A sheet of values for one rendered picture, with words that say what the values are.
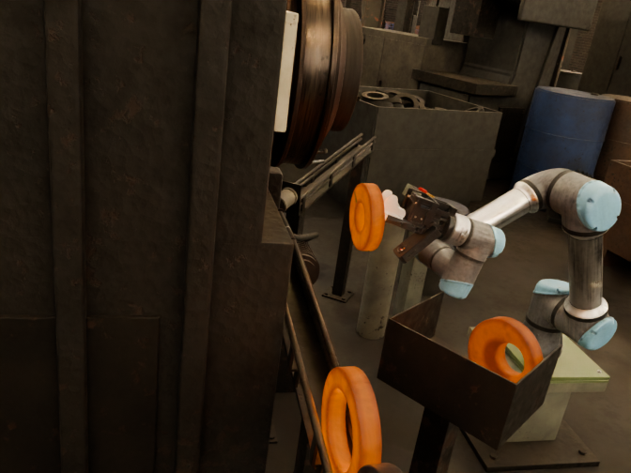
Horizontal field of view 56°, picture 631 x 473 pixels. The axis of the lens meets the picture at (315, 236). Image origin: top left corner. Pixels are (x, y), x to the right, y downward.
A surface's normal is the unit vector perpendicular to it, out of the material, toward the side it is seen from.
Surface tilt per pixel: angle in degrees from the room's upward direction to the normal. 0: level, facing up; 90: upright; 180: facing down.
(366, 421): 45
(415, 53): 90
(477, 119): 90
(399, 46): 90
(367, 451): 67
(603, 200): 84
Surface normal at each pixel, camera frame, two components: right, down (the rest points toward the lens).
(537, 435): 0.20, 0.39
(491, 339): -0.81, 0.10
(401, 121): 0.46, 0.38
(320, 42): 0.25, 0.06
